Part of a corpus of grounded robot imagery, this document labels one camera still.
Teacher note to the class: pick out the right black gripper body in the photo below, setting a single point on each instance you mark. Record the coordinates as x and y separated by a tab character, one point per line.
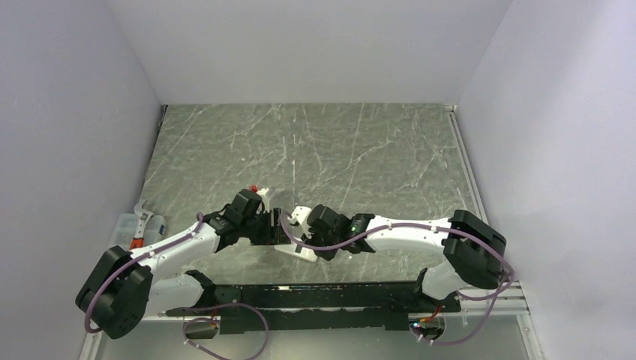
318	238

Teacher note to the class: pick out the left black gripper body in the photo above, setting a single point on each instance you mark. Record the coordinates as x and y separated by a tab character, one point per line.
259	229

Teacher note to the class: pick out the red white remote control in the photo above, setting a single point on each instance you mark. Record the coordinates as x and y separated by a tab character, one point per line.
297	251

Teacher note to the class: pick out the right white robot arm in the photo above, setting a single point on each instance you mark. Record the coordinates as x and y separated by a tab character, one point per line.
472	250

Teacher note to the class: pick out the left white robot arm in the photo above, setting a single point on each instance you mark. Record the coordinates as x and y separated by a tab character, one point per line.
128	285

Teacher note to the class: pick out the clear plastic screw box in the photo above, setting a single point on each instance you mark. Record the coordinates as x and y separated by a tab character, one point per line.
126	229

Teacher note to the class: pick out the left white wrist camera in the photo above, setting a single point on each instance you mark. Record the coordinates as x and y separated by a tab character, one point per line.
266	194

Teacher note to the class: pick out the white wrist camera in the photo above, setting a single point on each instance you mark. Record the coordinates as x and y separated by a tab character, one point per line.
266	194
299	218

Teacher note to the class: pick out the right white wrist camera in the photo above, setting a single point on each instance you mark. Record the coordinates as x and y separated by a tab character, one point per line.
299	218

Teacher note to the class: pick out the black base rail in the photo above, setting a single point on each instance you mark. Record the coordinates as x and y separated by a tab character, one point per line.
388	305

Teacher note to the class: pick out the orange handled adjustable wrench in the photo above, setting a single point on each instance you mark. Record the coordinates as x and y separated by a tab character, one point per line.
143	217

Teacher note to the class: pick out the aluminium frame rail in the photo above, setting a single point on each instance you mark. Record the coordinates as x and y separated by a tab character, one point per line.
506	305

